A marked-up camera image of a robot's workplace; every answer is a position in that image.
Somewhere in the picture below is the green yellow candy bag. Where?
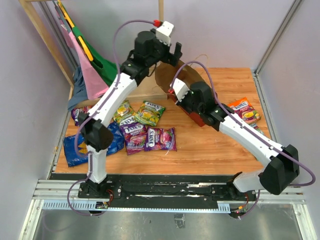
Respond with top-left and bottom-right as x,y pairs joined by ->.
113,100 -> 137,126

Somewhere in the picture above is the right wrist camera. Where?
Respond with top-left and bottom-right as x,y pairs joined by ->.
170,78 -> 190,102

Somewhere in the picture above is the purple berries candy bag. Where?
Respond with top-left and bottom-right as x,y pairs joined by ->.
120,122 -> 147,155

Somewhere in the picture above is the wooden clothes rack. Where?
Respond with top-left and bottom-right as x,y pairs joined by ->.
19,0 -> 167,101

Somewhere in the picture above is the right aluminium frame post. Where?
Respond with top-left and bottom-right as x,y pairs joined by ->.
253,0 -> 304,77

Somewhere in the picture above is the blue chips bag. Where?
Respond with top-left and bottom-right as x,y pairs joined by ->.
63,122 -> 125,167

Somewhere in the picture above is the green cloth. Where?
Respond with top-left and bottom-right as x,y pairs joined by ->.
59,1 -> 123,87

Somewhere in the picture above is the grey slotted cable duct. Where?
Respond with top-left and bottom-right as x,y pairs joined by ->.
42,199 -> 231,214

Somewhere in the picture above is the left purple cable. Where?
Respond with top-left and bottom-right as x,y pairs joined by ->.
66,19 -> 161,217

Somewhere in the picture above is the red brown paper bag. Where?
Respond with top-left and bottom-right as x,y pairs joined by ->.
152,53 -> 218,128

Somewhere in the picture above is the yellow hanger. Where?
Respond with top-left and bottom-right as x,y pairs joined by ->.
57,0 -> 94,62

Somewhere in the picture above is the green foxs candy bag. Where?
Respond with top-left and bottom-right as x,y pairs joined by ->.
134,100 -> 166,127

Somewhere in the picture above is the front aluminium rail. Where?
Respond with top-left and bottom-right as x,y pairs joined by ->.
32,180 -> 306,205

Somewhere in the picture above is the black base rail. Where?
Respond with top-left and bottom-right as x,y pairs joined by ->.
78,174 -> 256,210

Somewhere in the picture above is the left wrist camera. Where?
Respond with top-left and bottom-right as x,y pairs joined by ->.
155,21 -> 175,47

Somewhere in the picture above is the left aluminium frame post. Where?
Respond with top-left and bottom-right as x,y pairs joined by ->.
38,1 -> 78,73

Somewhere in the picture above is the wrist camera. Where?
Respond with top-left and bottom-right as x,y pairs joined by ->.
170,78 -> 190,102
155,21 -> 175,47

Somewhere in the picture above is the pink cloth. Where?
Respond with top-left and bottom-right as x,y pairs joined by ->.
60,20 -> 109,100

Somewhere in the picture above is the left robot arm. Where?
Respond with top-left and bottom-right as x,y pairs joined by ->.
79,27 -> 182,198

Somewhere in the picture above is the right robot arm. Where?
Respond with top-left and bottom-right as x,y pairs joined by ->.
171,79 -> 300,200

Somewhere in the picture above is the orange foxs candy bag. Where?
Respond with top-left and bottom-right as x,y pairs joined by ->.
228,97 -> 261,125

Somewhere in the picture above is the aluminium frame post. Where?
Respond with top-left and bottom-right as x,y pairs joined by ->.
253,0 -> 304,77
38,1 -> 78,73

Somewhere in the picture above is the teal orange snack bag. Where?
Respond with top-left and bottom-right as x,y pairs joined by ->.
250,122 -> 265,135

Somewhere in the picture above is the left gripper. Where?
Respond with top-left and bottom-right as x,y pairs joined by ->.
146,28 -> 182,67

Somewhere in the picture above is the blue grey cloth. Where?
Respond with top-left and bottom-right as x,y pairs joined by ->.
67,66 -> 88,112

